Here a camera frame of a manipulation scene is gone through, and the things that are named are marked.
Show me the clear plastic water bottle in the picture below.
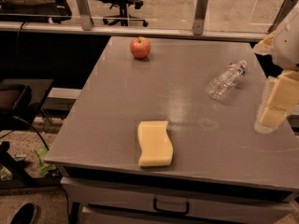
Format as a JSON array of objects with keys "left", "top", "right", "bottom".
[{"left": 206, "top": 61, "right": 248, "bottom": 100}]

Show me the metal glass railing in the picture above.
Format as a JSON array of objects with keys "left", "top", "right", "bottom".
[{"left": 0, "top": 0, "right": 299, "bottom": 43}]

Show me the green snack bag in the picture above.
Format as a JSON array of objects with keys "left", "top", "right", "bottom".
[{"left": 35, "top": 147, "right": 57, "bottom": 177}]

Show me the black cable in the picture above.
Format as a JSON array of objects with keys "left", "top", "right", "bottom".
[{"left": 0, "top": 115, "right": 50, "bottom": 151}]

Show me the red apple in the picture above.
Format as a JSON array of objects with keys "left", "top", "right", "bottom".
[{"left": 130, "top": 36, "right": 151, "bottom": 59}]

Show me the grey drawer cabinet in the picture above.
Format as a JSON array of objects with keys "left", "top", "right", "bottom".
[{"left": 62, "top": 168, "right": 298, "bottom": 224}]

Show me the black drawer handle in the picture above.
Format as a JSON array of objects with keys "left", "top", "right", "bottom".
[{"left": 152, "top": 198, "right": 190, "bottom": 216}]

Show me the seated person in background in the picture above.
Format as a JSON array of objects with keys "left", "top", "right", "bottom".
[{"left": 0, "top": 0, "right": 72, "bottom": 23}]

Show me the black shoe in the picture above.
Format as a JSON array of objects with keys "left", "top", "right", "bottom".
[{"left": 9, "top": 203, "right": 38, "bottom": 224}]

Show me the yellow wavy sponge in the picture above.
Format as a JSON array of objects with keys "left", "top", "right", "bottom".
[{"left": 137, "top": 121, "right": 173, "bottom": 167}]

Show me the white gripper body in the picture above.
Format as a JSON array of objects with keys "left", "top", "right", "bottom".
[{"left": 253, "top": 4, "right": 299, "bottom": 71}]

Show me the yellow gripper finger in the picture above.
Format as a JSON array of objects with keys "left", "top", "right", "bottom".
[{"left": 254, "top": 70, "right": 299, "bottom": 133}]

